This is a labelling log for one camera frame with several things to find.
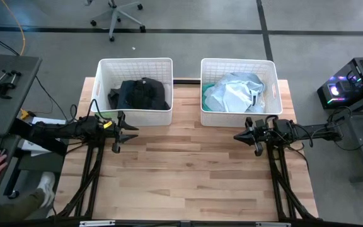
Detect white papers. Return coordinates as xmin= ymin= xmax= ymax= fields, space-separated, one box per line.
xmin=20 ymin=117 xmax=67 ymax=158

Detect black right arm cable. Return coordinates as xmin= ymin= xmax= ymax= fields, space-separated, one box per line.
xmin=293 ymin=105 xmax=353 ymax=149

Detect black computer tower with lights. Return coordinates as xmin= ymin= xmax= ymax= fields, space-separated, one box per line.
xmin=316 ymin=56 xmax=363 ymax=110

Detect grey office chair base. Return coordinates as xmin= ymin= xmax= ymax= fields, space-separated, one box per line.
xmin=85 ymin=0 xmax=147 ymax=43

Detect light blue patterned shirt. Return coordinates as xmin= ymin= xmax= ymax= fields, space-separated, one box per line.
xmin=204 ymin=72 xmax=266 ymax=114

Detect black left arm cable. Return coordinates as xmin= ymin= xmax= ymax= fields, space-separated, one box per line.
xmin=69 ymin=98 xmax=115 ymax=124

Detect person's leg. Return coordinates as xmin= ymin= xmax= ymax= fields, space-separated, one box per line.
xmin=0 ymin=181 xmax=46 ymax=224

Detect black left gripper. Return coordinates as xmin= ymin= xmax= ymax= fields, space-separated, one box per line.
xmin=105 ymin=110 xmax=139 ymax=154

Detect black floor cable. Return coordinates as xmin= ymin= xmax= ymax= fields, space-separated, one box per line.
xmin=35 ymin=74 xmax=71 ymax=122

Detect person's shoe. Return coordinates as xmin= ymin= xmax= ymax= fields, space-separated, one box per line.
xmin=37 ymin=172 xmax=57 ymax=209

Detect yellow cable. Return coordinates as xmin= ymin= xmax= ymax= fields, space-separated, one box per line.
xmin=0 ymin=0 xmax=27 ymax=56

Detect black clamp tool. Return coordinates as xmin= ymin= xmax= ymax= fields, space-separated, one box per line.
xmin=0 ymin=69 xmax=23 ymax=100

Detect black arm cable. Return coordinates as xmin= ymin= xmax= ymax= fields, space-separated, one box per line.
xmin=293 ymin=105 xmax=353 ymax=149
xmin=69 ymin=98 xmax=115 ymax=124

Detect white plastic laundry basket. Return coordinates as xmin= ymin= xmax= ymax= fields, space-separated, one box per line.
xmin=199 ymin=57 xmax=283 ymax=129
xmin=89 ymin=57 xmax=173 ymax=127

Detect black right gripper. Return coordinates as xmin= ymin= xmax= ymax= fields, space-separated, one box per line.
xmin=233 ymin=117 xmax=275 ymax=158

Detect teal garment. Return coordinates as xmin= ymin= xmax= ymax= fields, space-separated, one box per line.
xmin=201 ymin=83 xmax=216 ymax=112

